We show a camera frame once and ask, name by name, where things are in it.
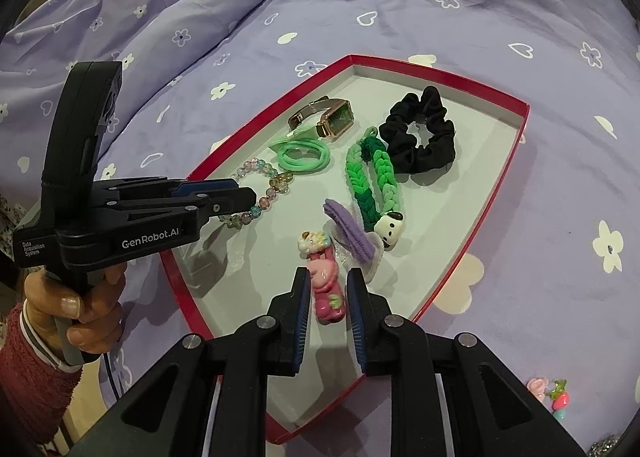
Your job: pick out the purple floral bed duvet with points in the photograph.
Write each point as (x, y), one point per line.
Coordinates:
(529, 239)

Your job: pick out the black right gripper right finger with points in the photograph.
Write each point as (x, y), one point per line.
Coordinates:
(450, 396)

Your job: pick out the black velvet scrunchie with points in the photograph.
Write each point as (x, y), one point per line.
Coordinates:
(418, 134)

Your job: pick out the red knit sleeve forearm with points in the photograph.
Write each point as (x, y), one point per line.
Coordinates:
(36, 387)

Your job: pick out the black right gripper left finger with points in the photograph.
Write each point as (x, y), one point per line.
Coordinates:
(208, 397)

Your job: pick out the pink cartoon hair clip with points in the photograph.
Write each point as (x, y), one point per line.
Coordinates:
(329, 300)

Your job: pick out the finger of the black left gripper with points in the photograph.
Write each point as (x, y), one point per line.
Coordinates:
(221, 201)
(192, 187)

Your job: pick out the person's left hand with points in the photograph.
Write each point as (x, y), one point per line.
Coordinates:
(98, 314)

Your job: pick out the colourful charm hair clip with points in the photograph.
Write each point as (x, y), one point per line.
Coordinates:
(553, 391)

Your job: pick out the red shallow tray box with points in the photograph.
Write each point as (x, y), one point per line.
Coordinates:
(230, 275)

